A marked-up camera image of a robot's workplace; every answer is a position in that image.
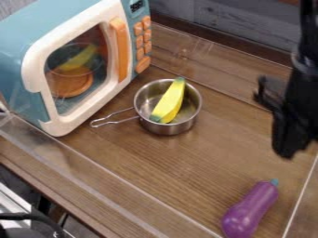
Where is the purple toy eggplant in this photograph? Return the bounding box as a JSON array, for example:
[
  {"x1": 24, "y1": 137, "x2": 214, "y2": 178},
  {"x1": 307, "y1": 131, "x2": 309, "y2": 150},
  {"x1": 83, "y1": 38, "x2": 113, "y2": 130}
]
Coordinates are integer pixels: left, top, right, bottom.
[{"x1": 220, "y1": 178, "x2": 278, "y2": 238}]

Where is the black cable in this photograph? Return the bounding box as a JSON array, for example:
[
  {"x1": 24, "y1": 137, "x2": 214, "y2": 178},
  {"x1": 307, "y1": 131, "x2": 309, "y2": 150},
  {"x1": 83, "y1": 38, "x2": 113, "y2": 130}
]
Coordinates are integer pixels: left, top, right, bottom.
[{"x1": 0, "y1": 213, "x2": 67, "y2": 238}]

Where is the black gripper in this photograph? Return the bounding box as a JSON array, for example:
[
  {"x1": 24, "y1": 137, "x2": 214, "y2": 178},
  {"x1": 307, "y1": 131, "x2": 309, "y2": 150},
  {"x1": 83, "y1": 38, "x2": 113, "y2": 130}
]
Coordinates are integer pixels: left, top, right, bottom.
[{"x1": 254, "y1": 67, "x2": 318, "y2": 159}]

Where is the yellow toy banana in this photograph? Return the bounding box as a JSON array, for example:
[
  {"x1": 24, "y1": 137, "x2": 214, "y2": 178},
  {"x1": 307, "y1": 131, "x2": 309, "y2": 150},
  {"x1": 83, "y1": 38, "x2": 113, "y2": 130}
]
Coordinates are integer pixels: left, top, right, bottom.
[{"x1": 150, "y1": 77, "x2": 186, "y2": 124}]

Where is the silver pot with handle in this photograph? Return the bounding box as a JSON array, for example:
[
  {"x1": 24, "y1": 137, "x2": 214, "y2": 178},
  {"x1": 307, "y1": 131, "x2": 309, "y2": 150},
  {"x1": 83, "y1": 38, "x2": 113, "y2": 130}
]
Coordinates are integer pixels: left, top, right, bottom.
[{"x1": 89, "y1": 77, "x2": 203, "y2": 136}]

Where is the black device with screw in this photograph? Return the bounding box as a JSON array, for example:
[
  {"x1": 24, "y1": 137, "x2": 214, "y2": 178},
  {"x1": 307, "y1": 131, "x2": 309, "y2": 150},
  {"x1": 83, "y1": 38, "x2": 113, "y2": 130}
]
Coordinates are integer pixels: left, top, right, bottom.
[{"x1": 31, "y1": 204, "x2": 77, "y2": 238}]

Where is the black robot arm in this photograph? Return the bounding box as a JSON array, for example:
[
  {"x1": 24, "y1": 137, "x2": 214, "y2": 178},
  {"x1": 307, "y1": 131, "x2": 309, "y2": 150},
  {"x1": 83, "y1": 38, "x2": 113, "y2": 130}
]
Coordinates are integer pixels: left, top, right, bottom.
[{"x1": 254, "y1": 0, "x2": 318, "y2": 159}]

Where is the blue toy microwave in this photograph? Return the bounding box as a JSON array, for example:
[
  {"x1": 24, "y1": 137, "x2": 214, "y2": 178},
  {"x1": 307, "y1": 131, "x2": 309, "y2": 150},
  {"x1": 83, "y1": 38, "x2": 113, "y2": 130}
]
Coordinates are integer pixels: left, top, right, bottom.
[{"x1": 0, "y1": 0, "x2": 151, "y2": 137}]

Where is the orange plate inside microwave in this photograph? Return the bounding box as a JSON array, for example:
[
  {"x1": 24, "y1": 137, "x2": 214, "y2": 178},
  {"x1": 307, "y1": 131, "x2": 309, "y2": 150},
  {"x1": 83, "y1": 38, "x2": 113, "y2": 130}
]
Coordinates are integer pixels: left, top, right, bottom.
[{"x1": 45, "y1": 66, "x2": 93, "y2": 98}]

